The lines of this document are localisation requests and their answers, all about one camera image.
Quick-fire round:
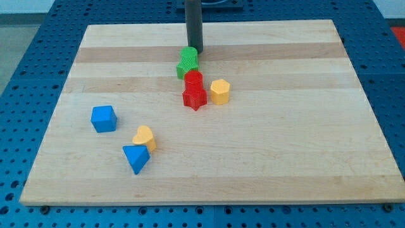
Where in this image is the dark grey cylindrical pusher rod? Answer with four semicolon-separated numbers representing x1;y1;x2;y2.
184;0;203;53

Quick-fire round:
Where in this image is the green circle block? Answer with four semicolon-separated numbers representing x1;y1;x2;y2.
180;46;198;64

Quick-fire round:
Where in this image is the green star block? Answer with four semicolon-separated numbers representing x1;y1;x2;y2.
176;60;199;80

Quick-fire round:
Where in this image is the red circle block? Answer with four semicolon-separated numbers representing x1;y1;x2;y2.
184;70;203;91

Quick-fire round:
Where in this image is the red star block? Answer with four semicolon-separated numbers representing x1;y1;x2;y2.
182;89;208;111

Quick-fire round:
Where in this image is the yellow hexagon block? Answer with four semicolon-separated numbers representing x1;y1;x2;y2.
210;79;230;105

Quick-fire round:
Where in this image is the yellow heart block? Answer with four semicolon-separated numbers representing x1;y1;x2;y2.
132;125;157;152

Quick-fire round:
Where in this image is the blue cube block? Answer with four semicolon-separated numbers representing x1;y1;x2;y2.
90;105;117;133

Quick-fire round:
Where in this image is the blue triangle block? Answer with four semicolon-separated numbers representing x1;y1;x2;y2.
123;145;150;175

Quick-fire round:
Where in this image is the light wooden board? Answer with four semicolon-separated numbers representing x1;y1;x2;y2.
20;20;404;206

